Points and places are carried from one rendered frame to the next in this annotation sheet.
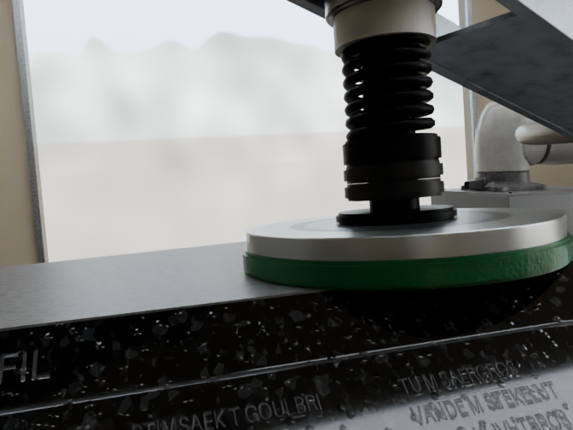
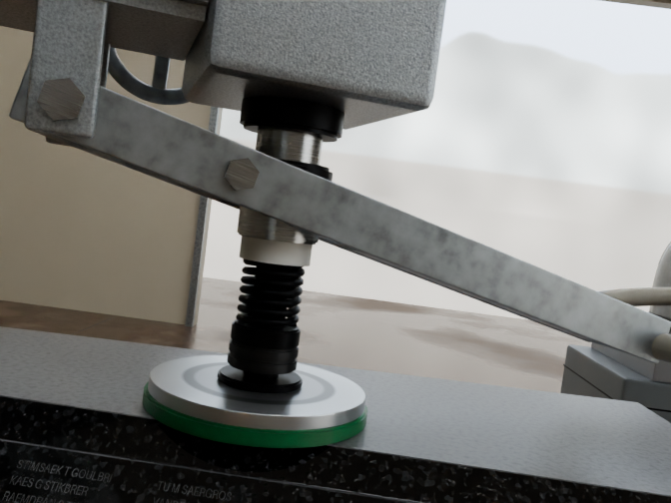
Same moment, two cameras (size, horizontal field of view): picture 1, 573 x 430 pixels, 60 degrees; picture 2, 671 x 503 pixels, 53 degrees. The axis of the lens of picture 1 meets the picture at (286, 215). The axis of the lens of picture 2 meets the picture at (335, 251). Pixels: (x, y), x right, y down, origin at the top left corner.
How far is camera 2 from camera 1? 44 cm
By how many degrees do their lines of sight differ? 17
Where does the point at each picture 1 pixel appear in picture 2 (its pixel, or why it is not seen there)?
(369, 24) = (248, 251)
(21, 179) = not seen: hidden behind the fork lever
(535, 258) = (265, 436)
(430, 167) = (270, 354)
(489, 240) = (236, 417)
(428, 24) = (288, 258)
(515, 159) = not seen: outside the picture
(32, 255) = (187, 269)
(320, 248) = (158, 393)
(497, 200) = not seen: hidden behind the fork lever
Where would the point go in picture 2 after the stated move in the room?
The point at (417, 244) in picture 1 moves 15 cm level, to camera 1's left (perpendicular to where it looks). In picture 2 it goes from (196, 408) to (49, 374)
